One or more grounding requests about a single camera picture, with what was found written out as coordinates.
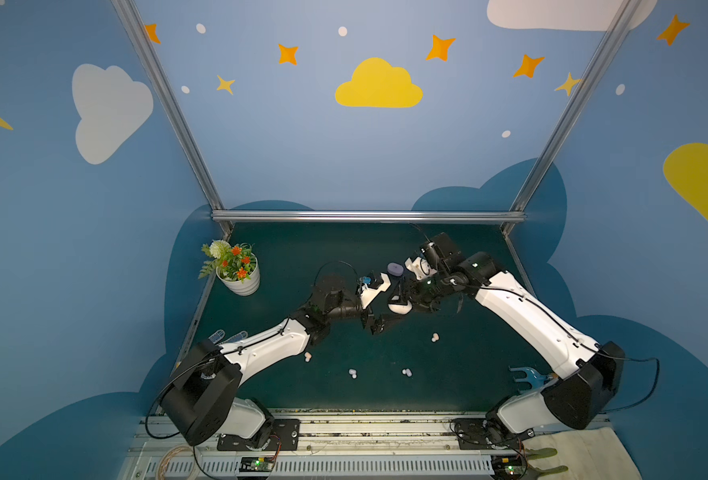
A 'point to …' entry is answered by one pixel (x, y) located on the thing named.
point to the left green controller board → (256, 464)
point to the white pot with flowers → (238, 269)
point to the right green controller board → (508, 466)
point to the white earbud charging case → (399, 306)
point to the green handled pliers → (531, 472)
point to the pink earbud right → (435, 337)
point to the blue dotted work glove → (221, 334)
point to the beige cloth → (589, 454)
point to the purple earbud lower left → (353, 373)
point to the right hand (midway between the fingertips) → (400, 299)
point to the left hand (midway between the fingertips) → (398, 301)
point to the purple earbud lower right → (407, 372)
